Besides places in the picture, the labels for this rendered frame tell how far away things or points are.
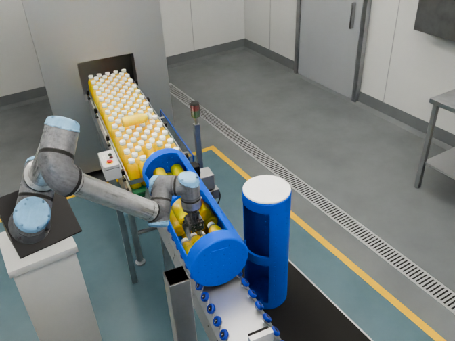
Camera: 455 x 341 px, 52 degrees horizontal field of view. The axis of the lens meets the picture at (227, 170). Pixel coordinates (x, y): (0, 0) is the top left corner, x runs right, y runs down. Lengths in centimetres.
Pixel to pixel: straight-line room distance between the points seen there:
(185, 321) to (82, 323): 143
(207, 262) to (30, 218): 79
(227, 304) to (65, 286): 84
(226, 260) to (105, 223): 224
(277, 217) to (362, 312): 111
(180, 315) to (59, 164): 65
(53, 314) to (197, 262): 89
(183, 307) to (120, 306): 222
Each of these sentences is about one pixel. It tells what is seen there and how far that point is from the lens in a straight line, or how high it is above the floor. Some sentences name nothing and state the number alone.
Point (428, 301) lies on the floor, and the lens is 366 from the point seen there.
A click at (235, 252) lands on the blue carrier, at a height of 113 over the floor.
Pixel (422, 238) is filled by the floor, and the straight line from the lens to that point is 414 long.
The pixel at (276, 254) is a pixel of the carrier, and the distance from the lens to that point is 286.
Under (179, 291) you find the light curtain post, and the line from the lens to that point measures 129.
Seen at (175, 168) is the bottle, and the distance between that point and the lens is 273.
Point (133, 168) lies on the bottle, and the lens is 294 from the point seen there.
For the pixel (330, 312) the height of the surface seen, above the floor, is 15.
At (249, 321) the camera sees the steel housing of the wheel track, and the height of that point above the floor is 93.
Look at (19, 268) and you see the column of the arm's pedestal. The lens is 239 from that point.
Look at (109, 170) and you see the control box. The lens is 293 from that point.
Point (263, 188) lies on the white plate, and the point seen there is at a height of 104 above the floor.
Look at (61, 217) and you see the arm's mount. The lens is 246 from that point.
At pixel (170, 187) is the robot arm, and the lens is 204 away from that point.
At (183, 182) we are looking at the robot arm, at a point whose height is 148.
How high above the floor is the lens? 262
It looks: 34 degrees down
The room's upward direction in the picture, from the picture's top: 3 degrees counter-clockwise
